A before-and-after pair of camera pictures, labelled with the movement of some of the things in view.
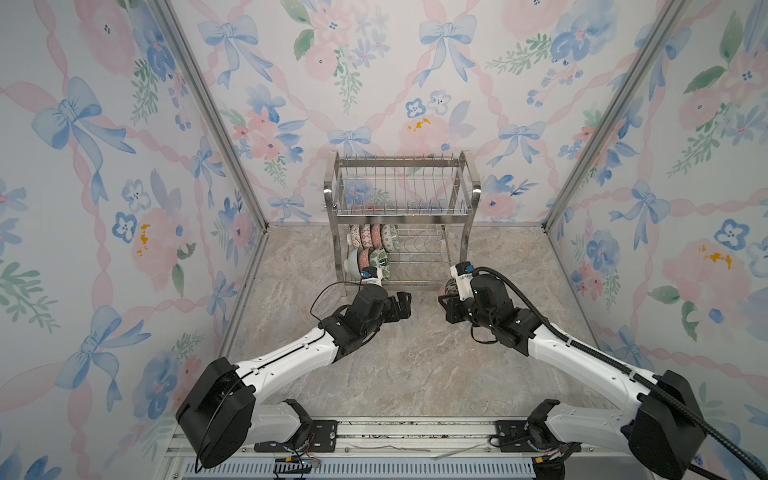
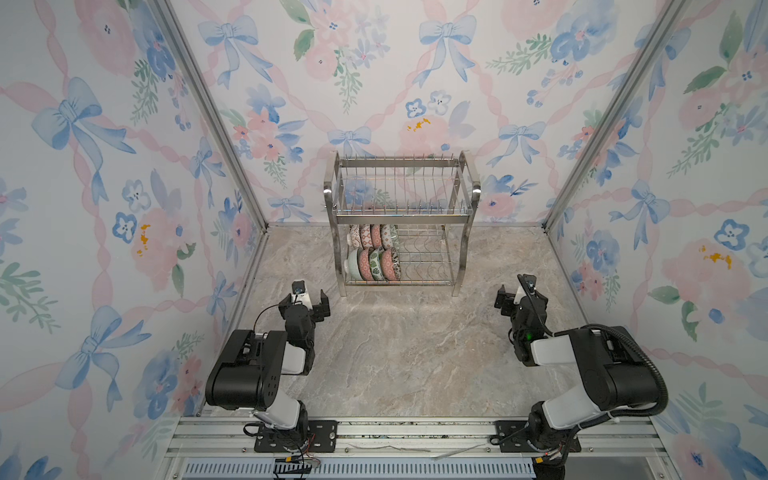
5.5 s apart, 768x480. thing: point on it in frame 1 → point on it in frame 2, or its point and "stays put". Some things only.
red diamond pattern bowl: x=367 y=241 stays put
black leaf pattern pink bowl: x=449 y=289 → x=391 y=264
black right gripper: x=453 y=304 → x=506 y=300
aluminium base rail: x=403 y=451 stays put
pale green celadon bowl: x=351 y=265 stays put
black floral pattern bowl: x=375 y=230 stays put
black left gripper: x=404 y=306 → x=324 y=304
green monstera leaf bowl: x=374 y=257 stays put
